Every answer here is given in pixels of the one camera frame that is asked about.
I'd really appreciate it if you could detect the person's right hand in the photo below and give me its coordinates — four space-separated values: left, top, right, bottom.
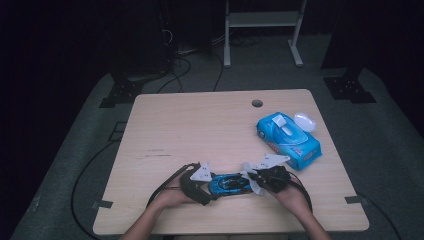
272 182 312 220

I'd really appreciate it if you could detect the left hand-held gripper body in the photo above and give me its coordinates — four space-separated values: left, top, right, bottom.
179 161 213 206

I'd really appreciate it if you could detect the looped black floor cable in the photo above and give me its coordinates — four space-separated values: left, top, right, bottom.
156 56 193 94

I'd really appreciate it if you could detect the black tape strip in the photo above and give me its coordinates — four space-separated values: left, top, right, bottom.
92 199 114 210
344 195 369 205

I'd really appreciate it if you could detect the black stand base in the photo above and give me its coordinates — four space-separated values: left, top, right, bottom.
99 78 145 109
323 68 378 104

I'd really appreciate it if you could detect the blue wet wipes pack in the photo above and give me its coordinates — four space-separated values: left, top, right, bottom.
255 111 323 172

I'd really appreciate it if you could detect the white wet wipe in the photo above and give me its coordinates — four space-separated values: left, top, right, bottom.
240 162 268 197

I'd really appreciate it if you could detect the hand-held gripper black cable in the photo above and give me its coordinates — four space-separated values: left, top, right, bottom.
289 171 313 213
146 163 201 208

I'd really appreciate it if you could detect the white metal stand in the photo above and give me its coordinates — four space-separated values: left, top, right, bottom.
223 0 308 69

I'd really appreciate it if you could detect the white oval plastic lid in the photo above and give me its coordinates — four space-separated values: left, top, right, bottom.
293 112 317 133

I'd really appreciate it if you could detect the blue toy car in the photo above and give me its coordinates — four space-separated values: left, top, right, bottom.
209 172 253 200

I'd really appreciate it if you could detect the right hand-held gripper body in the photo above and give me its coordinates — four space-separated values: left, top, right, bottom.
254 153 293 195

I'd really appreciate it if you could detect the thin black floor cable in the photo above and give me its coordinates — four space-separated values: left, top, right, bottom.
213 51 225 93

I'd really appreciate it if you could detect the long black floor cable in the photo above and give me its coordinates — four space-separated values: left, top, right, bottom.
70 139 116 240

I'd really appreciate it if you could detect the person's left hand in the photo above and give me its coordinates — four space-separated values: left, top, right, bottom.
149 177 198 216

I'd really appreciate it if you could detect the left hand-held gripper black cable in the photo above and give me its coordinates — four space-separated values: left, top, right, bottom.
146 163 201 208

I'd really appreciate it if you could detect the right hand-held gripper black cable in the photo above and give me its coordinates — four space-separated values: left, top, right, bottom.
289 171 313 213

